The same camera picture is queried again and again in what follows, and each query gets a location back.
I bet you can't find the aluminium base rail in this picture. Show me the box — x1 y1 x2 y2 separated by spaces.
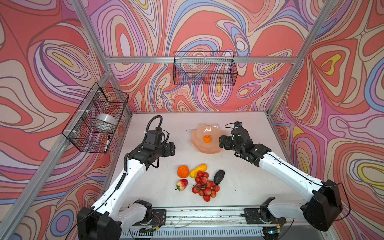
118 206 334 240

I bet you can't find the red yellow fake apple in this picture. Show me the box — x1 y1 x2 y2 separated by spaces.
176 179 188 191

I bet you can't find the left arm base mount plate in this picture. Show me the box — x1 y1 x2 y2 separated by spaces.
134 209 167 228

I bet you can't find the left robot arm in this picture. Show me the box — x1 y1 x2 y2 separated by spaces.
77 127 176 240

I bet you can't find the red fake grape bunch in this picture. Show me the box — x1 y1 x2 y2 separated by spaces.
192 171 221 202

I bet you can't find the large orange fake tangerine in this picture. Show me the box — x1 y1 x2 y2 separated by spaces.
177 166 190 179

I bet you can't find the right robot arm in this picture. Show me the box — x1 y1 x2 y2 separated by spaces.
219 122 343 232

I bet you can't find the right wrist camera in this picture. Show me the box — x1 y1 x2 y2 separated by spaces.
234 121 243 129

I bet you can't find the pink scalloped fruit bowl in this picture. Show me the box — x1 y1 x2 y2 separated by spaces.
191 124 227 154

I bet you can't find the dark fake avocado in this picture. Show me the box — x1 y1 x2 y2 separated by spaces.
214 170 225 185

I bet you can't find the black wire basket left wall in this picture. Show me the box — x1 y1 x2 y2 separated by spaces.
62 83 129 154

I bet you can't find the black marker pen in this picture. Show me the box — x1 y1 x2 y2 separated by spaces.
104 135 111 153

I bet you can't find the black wire basket back wall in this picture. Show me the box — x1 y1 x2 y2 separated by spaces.
173 51 238 86

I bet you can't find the small orange fake fruit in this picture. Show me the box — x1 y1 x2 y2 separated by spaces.
203 135 212 144

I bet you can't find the black wire basket wall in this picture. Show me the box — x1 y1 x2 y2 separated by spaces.
173 51 238 86
62 83 129 154

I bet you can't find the yellow fake banana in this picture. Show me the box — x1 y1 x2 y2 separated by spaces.
190 164 208 178

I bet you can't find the white tape roll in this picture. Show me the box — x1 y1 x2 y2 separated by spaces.
94 114 118 133

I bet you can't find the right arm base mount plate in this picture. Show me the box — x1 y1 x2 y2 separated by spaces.
240 208 287 225

